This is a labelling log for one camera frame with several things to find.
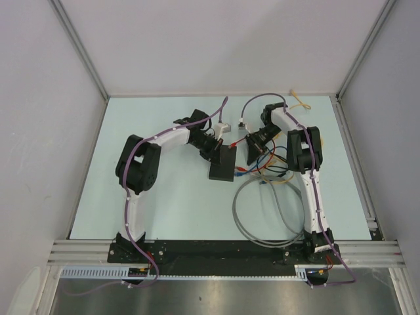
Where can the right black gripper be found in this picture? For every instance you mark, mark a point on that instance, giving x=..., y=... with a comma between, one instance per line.
x=256, y=148

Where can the black network switch box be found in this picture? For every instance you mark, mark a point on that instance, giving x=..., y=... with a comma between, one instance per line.
x=226, y=169

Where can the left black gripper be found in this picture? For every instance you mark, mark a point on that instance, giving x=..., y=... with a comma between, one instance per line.
x=213, y=154

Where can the aluminium front frame rail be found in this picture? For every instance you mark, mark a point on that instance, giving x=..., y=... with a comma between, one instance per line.
x=375, y=254

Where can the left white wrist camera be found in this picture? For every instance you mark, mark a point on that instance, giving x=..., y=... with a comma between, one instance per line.
x=220, y=129

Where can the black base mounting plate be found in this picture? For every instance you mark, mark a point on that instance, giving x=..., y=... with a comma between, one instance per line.
x=216, y=258

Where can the slotted grey cable duct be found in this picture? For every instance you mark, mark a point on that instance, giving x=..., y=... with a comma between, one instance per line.
x=126, y=273

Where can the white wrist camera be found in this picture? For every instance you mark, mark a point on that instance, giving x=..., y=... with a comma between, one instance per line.
x=243, y=126
x=220, y=129

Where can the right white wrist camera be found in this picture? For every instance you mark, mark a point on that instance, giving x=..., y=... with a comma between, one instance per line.
x=243, y=126

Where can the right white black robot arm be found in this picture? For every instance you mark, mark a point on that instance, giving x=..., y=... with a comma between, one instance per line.
x=304, y=158

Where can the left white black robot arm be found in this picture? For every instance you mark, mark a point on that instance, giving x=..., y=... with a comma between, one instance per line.
x=138, y=166

